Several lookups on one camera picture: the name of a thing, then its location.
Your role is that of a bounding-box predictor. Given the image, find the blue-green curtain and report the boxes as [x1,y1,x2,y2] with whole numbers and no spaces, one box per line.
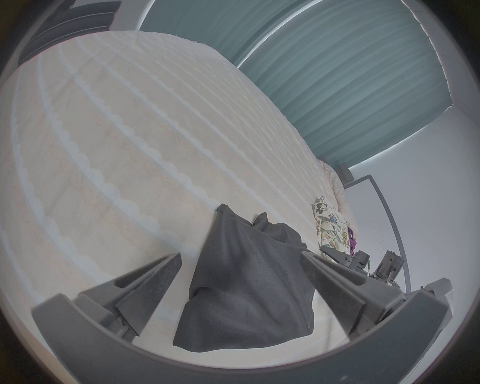
[238,0,454,167]
[139,0,316,68]

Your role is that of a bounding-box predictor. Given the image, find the cream pillow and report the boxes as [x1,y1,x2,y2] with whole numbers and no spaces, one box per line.
[319,159,344,190]

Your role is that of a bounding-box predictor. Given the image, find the white printed garment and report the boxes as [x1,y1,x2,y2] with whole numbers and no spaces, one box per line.
[311,195,353,257]

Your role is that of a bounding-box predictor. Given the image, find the black T-shirt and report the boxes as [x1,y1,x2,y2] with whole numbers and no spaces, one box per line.
[172,203,316,353]

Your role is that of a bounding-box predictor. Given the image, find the bed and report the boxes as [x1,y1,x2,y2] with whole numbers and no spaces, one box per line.
[0,30,409,366]

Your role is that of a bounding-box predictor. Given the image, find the black chest of drawers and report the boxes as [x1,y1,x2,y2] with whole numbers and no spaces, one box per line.
[17,0,122,64]

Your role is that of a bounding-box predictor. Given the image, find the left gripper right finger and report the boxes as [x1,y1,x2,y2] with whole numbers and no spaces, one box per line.
[300,251,406,335]

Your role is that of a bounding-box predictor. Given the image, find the grey bedside table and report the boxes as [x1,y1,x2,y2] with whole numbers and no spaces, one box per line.
[335,161,354,184]

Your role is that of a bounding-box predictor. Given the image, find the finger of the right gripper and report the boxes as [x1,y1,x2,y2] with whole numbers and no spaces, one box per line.
[320,245,353,268]

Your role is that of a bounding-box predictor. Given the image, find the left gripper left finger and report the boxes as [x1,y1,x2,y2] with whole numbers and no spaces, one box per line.
[77,252,183,337]

